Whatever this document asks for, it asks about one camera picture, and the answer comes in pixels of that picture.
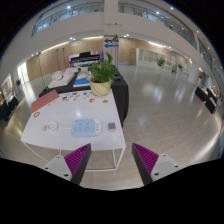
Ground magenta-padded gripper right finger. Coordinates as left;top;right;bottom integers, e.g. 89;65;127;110
131;142;181;186

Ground recessed ceiling lights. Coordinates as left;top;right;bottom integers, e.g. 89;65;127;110
31;1;214;54

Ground black piano with screen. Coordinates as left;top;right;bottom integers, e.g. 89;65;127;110
68;50;104;69

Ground black-covered furniture group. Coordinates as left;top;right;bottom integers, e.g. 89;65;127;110
0;94;20;122
194;85;219;115

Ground flat red mat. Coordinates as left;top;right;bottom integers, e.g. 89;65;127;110
30;89;60;115

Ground potted plant in striped pot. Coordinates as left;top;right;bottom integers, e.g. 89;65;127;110
87;53;118;98

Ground black-clothed table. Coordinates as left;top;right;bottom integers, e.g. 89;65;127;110
38;68;130;128

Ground large background potted plant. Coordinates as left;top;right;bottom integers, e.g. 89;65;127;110
154;56;167;68

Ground white coiled cable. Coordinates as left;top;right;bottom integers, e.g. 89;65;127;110
42;121;73;133

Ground arrow direction sign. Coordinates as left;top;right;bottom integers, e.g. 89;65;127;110
103;33;120;69

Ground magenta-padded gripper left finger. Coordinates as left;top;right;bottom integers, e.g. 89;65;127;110
42;143;93;186

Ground white sculpted model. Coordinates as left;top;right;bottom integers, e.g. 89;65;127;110
48;68;79;89

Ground light blue power strip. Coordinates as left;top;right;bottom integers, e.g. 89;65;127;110
70;118;103;137

